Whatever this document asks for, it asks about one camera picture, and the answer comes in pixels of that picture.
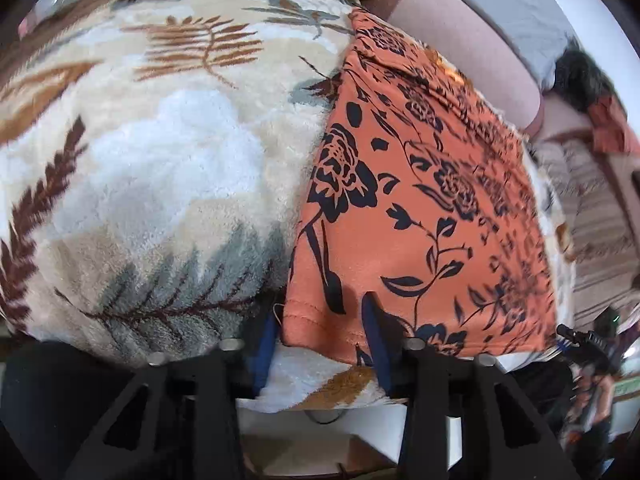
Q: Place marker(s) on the grey pillow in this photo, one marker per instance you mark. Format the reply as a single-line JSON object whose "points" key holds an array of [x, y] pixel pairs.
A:
{"points": [[510, 5]]}

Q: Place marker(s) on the orange floral cloth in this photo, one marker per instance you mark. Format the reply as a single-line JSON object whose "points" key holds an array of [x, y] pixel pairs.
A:
{"points": [[425, 240]]}

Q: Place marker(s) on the dark fuzzy cloth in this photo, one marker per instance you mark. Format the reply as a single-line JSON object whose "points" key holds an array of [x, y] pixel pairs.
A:
{"points": [[585, 77]]}

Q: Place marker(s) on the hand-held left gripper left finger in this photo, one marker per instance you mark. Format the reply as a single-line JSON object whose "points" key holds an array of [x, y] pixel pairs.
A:
{"points": [[263, 355]]}

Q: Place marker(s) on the striped beige cloth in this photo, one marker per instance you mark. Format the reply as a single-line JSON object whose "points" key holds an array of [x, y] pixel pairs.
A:
{"points": [[597, 220]]}

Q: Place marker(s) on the pink padded headboard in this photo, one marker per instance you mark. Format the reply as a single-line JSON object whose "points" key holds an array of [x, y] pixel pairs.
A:
{"points": [[465, 40]]}

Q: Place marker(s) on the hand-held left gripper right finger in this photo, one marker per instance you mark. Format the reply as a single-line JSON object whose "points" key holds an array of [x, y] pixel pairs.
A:
{"points": [[378, 347]]}

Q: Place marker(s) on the leaf print fleece blanket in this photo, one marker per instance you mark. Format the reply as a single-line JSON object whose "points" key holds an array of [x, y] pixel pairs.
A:
{"points": [[165, 170]]}

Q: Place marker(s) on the rust orange cloth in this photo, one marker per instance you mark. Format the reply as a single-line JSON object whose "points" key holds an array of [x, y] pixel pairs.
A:
{"points": [[612, 127]]}

